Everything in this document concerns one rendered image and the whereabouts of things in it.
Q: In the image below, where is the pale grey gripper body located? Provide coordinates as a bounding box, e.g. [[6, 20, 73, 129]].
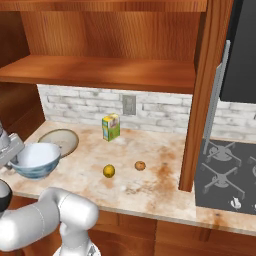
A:
[[0, 133, 26, 169]]

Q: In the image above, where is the blue and white bowl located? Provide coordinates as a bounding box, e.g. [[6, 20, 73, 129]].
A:
[[9, 142, 62, 181]]

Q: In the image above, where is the beige bowl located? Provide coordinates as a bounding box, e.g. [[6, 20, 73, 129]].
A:
[[37, 128, 80, 159]]

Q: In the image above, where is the yellow lemon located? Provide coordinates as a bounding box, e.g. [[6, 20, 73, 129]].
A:
[[102, 163, 117, 179]]

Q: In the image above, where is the orange tangerine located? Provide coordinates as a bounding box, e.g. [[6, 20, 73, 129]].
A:
[[134, 160, 147, 172]]

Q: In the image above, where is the yellow and green carton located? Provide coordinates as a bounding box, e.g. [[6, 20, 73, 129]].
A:
[[101, 112, 122, 143]]

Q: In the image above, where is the wooden drawer front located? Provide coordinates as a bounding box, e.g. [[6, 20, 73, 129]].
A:
[[87, 209, 158, 256], [154, 219, 256, 256]]

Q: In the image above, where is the wooden cupboard door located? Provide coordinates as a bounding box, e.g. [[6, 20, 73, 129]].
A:
[[177, 0, 235, 193]]

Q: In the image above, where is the dark grey gas hob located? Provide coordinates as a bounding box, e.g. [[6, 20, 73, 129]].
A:
[[193, 137, 256, 216]]

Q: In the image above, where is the white hob knob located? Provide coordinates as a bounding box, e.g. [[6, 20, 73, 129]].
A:
[[230, 196, 243, 210]]

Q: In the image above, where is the black extractor hood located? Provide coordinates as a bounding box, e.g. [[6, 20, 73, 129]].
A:
[[219, 0, 256, 105]]

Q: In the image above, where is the open wooden wall cupboard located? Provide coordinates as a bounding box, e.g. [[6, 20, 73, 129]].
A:
[[0, 0, 208, 95]]

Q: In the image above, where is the grey wall outlet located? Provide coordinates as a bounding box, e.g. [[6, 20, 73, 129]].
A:
[[121, 94, 138, 117]]

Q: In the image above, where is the grey cupboard door handle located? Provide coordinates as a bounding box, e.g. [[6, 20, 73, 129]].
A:
[[202, 39, 232, 155]]

